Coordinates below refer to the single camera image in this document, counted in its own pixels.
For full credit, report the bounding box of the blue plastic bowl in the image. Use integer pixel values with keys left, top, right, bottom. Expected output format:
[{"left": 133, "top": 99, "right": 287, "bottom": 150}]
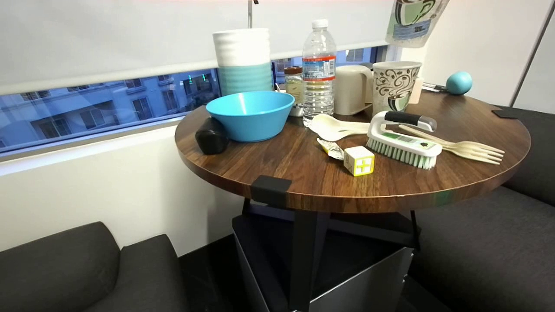
[{"left": 205, "top": 91, "right": 297, "bottom": 146}]

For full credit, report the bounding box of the small cream plastic scoop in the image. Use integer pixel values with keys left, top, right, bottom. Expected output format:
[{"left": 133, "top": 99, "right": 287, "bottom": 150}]
[{"left": 316, "top": 137, "right": 348, "bottom": 163}]

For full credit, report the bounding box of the dark grey sofa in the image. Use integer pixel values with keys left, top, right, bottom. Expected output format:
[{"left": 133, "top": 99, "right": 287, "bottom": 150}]
[
  {"left": 405, "top": 103, "right": 555, "bottom": 312},
  {"left": 0, "top": 221, "right": 191, "bottom": 312}
]

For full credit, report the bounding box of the cream mug with handle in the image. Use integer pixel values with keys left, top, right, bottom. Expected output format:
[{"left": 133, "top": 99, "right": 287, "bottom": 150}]
[{"left": 334, "top": 65, "right": 377, "bottom": 118}]

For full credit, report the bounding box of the teal plastic scoop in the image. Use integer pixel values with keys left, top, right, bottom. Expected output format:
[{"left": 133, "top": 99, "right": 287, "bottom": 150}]
[{"left": 424, "top": 70, "right": 476, "bottom": 98}]

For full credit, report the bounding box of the round dark wood table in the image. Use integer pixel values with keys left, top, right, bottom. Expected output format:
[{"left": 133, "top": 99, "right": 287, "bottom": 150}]
[{"left": 174, "top": 85, "right": 535, "bottom": 312}]

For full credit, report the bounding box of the window with building view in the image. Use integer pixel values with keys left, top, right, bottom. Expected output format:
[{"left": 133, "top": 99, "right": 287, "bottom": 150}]
[{"left": 0, "top": 44, "right": 391, "bottom": 158}]

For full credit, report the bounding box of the white roller blind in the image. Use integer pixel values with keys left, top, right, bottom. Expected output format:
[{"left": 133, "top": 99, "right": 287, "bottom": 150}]
[{"left": 0, "top": 0, "right": 405, "bottom": 98}]

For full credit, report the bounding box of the yellow white cube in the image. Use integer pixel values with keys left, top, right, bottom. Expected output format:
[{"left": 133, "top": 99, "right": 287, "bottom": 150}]
[{"left": 342, "top": 144, "right": 377, "bottom": 179}]

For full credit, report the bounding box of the clear plastic water bottle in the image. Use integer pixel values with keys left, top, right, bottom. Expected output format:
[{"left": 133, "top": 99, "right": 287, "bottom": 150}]
[{"left": 301, "top": 18, "right": 339, "bottom": 122}]

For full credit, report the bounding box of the blind pull cord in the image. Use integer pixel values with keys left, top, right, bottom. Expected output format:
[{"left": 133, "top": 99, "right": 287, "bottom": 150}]
[{"left": 247, "top": 0, "right": 261, "bottom": 30}]

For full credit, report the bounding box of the white scrub brush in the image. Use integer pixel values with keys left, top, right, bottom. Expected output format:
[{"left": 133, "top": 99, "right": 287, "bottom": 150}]
[{"left": 367, "top": 110, "right": 445, "bottom": 172}]

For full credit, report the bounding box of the grey metal box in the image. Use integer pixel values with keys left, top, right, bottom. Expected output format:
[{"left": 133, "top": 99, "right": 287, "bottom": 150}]
[{"left": 231, "top": 212, "right": 419, "bottom": 312}]

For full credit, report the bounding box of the small dark lidded jar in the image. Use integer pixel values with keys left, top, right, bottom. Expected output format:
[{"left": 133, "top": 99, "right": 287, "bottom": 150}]
[{"left": 283, "top": 65, "right": 308, "bottom": 120}]

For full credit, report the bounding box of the black table edge clamp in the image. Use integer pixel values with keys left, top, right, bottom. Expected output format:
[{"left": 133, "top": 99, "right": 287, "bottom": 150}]
[
  {"left": 492, "top": 106, "right": 521, "bottom": 122},
  {"left": 250, "top": 174, "right": 294, "bottom": 207}
]

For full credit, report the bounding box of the wooden fork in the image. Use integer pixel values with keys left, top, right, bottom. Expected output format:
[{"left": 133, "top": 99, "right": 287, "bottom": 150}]
[{"left": 398, "top": 124, "right": 507, "bottom": 169}]

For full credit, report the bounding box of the white teal stacked container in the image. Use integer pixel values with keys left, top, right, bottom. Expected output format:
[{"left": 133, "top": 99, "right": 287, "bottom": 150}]
[{"left": 212, "top": 26, "right": 275, "bottom": 98}]

